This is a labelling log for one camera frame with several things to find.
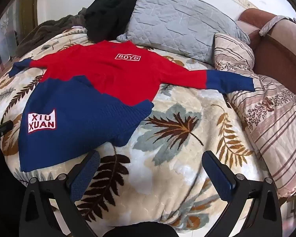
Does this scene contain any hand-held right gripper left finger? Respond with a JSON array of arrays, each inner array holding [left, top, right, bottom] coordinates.
[[19, 150, 101, 237]]

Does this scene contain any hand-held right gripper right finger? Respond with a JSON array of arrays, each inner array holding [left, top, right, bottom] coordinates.
[[202, 150, 283, 237]]

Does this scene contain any red and blue knit sweater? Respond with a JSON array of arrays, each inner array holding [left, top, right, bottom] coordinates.
[[8, 40, 256, 172]]

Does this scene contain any leaf print plush blanket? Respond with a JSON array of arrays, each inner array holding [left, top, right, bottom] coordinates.
[[0, 27, 270, 229]]

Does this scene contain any striped floral quilt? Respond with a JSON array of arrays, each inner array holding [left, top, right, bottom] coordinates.
[[213, 33, 296, 198]]

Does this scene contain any brown fuzzy blanket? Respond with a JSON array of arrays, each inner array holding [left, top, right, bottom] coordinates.
[[15, 7, 88, 58]]

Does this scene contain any brown sofa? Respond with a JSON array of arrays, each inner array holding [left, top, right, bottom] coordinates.
[[237, 8, 296, 100]]

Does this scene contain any grey quilted pillow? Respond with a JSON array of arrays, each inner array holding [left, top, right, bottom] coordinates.
[[117, 0, 251, 63]]

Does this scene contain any grey cloth on sofa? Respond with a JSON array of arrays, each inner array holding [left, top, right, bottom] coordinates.
[[259, 15, 296, 36]]

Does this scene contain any black knit garment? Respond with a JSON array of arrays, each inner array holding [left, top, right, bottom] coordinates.
[[84, 0, 142, 43]]

